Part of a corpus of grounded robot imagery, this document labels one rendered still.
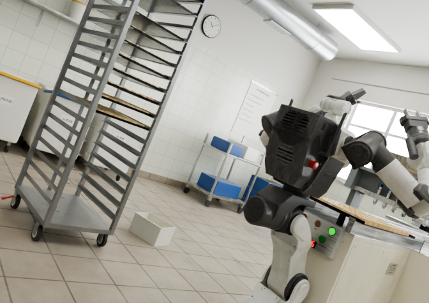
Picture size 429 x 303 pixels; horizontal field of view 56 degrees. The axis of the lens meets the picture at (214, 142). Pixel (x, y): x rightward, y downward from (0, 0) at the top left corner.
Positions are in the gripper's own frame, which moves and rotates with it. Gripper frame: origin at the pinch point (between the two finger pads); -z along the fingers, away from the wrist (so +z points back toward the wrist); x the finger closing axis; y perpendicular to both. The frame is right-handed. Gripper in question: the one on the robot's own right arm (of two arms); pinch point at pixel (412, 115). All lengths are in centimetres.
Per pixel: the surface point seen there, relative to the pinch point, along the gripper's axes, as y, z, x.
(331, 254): 41, 51, 28
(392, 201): 76, -6, -21
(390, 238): 57, 30, -7
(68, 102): 180, -155, 256
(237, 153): 317, -230, 69
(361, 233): 37, 41, 15
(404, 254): 75, 28, -22
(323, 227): 39, 40, 31
